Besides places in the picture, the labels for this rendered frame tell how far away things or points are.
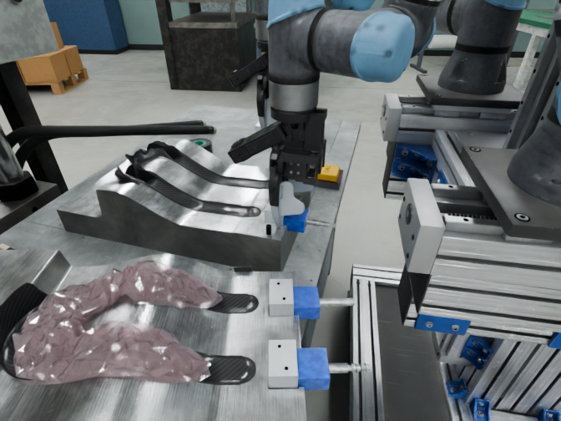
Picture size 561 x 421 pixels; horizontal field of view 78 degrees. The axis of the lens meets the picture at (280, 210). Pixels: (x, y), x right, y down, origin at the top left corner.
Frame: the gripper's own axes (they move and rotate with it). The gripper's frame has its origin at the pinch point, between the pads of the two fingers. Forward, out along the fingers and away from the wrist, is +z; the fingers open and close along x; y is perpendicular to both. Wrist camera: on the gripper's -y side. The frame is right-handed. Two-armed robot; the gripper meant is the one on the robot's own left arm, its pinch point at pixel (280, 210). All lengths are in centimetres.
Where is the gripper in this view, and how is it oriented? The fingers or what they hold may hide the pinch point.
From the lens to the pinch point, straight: 65.3
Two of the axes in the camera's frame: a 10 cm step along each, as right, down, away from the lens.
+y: 9.6, 1.6, -2.3
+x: 2.8, -5.5, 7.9
